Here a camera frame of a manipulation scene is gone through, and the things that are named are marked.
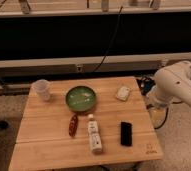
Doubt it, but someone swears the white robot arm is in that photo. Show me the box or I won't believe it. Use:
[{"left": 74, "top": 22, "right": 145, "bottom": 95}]
[{"left": 147, "top": 61, "right": 191, "bottom": 108}]

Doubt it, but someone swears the black hanging cable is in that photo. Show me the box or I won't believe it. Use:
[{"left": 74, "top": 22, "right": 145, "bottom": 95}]
[{"left": 90, "top": 5, "right": 124, "bottom": 74}]

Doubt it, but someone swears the black rectangular block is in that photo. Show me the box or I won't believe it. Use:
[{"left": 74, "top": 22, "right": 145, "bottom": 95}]
[{"left": 121, "top": 122, "right": 132, "bottom": 146}]

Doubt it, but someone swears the white square sponge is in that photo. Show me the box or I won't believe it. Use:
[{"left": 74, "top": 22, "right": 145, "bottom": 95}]
[{"left": 116, "top": 86, "right": 131, "bottom": 101}]

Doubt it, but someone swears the wooden table top board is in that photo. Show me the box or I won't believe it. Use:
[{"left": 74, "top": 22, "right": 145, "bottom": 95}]
[{"left": 9, "top": 76, "right": 163, "bottom": 171}]

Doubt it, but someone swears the white plastic bottle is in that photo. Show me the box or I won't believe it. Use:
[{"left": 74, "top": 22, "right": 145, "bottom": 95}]
[{"left": 88, "top": 114, "right": 103, "bottom": 154}]

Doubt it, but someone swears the green ceramic bowl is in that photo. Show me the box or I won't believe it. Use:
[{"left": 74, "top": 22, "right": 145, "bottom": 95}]
[{"left": 65, "top": 86, "right": 97, "bottom": 112}]

